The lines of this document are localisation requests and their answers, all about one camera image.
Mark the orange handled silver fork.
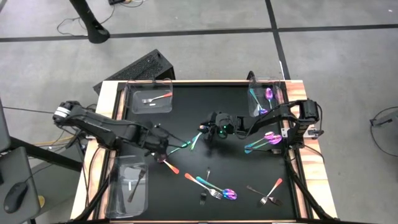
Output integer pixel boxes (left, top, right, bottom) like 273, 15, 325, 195
184, 172, 224, 200
257, 177, 284, 208
162, 159, 180, 175
141, 91, 174, 104

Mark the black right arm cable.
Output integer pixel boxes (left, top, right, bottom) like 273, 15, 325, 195
236, 107, 299, 139

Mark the black frame strut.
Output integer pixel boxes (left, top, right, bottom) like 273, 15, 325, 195
283, 148, 336, 222
73, 172, 110, 222

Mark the grey monitor panel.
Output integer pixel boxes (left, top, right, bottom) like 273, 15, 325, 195
0, 98, 12, 153

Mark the wooden table rim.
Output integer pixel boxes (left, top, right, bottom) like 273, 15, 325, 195
70, 79, 339, 224

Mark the yellow cable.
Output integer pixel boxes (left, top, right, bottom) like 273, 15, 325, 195
33, 129, 69, 147

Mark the clear plastic bin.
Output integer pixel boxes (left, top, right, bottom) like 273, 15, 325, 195
247, 77, 285, 118
126, 78, 174, 114
104, 154, 149, 219

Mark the rainbow iridescent spoon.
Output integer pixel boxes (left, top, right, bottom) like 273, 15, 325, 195
249, 88, 269, 115
195, 175, 238, 201
264, 87, 274, 110
157, 140, 191, 163
244, 131, 275, 150
244, 135, 283, 155
190, 124, 208, 152

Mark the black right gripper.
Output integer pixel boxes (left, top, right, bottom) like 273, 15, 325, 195
198, 111, 242, 146

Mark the person's leg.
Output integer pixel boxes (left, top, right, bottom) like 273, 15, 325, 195
68, 0, 111, 45

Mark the grey side desk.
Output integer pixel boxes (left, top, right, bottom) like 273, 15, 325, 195
0, 146, 42, 224

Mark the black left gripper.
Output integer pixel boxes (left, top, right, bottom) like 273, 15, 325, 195
136, 123, 171, 163

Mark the thin black floor cable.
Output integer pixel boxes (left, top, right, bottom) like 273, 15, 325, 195
56, 2, 116, 37

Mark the black metal beam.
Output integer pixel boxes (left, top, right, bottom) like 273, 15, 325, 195
8, 136, 83, 172

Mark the black computer mouse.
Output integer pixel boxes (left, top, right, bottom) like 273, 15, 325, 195
2, 181, 29, 215

